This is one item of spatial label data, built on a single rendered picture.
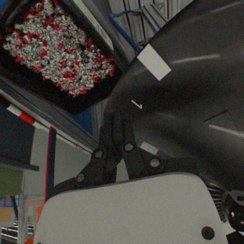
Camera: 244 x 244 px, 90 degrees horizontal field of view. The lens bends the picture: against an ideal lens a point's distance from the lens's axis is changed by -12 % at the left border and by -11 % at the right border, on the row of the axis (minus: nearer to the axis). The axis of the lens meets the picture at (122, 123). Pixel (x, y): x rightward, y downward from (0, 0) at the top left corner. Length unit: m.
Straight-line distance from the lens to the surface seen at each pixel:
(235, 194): 0.29
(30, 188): 1.48
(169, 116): 0.16
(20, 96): 0.39
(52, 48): 0.27
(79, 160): 1.20
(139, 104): 0.17
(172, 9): 1.16
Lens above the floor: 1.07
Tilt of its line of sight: 29 degrees down
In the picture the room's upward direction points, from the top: 169 degrees clockwise
